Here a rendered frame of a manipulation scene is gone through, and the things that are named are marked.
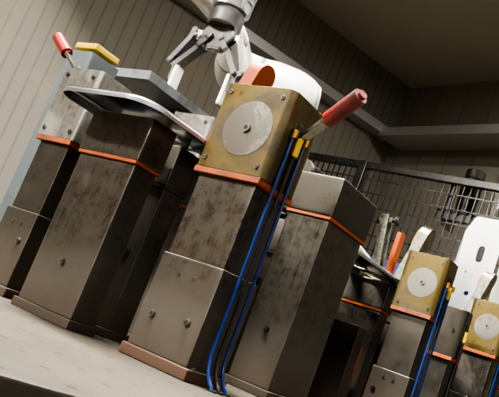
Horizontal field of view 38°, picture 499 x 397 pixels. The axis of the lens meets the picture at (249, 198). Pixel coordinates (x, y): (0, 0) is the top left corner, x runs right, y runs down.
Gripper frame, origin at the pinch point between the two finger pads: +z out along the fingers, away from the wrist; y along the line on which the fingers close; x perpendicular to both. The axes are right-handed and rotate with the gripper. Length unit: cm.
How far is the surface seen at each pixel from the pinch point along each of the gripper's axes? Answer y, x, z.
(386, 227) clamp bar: 28, 64, 2
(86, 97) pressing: 16, -46, 20
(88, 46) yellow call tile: -5.0, -28.6, 5.1
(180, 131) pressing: 30, -41, 20
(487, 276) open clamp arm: 59, 53, 10
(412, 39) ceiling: -65, 275, -166
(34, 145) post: -7.1, -28.8, 25.4
